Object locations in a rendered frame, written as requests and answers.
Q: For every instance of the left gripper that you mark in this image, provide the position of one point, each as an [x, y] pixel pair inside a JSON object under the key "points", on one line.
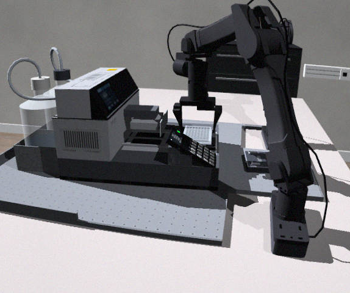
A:
{"points": [[197, 96]]}

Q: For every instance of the black raised edge strip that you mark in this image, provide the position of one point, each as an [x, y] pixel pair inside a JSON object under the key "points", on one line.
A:
{"points": [[34, 208]]}

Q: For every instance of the white plastic bottle with cap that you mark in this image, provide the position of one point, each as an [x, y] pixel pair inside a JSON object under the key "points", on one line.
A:
{"points": [[36, 116]]}

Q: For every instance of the white multi-well plate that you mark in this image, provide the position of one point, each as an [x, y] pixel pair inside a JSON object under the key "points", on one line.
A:
{"points": [[201, 134]]}

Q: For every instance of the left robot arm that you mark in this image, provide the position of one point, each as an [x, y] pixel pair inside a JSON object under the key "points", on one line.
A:
{"points": [[288, 159]]}

